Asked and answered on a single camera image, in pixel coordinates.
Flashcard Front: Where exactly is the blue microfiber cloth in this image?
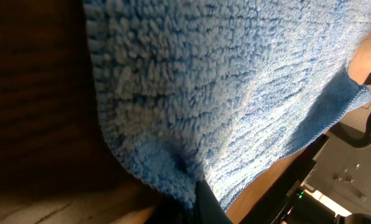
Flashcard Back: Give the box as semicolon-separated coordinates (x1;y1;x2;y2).
83;0;371;209

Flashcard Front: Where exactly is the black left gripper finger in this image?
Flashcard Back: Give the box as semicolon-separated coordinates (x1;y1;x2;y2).
195;180;232;224

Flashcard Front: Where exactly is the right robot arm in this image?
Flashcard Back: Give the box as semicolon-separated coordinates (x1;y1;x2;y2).
281;109;371;223

